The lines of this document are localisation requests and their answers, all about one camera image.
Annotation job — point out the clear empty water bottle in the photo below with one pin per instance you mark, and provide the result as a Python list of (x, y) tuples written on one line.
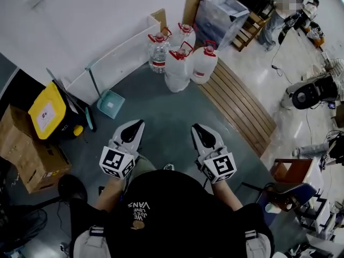
[(158, 55)]

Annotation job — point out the person's left forearm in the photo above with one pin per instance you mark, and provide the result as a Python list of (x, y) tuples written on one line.
[(110, 192)]

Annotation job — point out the wooden shelf rack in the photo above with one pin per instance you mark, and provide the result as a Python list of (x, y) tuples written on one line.
[(250, 29)]

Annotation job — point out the black floor fan base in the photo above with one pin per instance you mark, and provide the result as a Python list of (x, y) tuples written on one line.
[(72, 188)]

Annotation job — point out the yellow-lidded black bin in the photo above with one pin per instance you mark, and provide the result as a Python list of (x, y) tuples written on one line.
[(47, 111)]

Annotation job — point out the blue chair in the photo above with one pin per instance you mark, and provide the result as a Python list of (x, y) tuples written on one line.
[(290, 195)]

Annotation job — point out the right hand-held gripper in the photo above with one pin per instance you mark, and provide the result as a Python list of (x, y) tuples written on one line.
[(219, 165)]

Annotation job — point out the person's white shoe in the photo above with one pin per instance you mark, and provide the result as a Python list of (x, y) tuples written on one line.
[(168, 167)]

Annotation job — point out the brown wooden crate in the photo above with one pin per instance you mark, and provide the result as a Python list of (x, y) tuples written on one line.
[(293, 168)]

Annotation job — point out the wooden slat board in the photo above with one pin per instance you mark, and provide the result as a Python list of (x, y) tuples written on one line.
[(239, 106)]

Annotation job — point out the brown cardboard box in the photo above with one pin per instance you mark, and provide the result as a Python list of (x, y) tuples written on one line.
[(25, 154)]

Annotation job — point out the teal dustpan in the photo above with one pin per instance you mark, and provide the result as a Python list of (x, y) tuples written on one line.
[(110, 105)]

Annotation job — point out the clear plastic storage drawers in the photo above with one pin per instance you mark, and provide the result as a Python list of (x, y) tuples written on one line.
[(220, 17)]

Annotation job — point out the white water bottle red cap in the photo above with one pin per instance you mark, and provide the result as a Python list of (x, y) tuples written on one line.
[(204, 66), (185, 36), (177, 71)]

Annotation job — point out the tall brown board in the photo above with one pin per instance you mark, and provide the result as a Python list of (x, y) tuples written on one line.
[(193, 1)]

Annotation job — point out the teal broom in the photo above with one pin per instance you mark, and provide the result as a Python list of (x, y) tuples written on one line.
[(90, 120)]

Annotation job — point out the grey floor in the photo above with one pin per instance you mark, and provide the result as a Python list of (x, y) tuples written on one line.
[(166, 103)]

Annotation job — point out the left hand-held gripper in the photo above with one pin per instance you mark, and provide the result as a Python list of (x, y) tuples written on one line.
[(116, 158)]

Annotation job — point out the person's right forearm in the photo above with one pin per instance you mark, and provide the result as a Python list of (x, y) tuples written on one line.
[(225, 196)]

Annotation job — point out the white board panel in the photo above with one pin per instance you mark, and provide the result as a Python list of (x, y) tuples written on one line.
[(113, 58)]

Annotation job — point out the person's grey trousers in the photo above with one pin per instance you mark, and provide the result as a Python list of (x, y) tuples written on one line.
[(143, 165)]

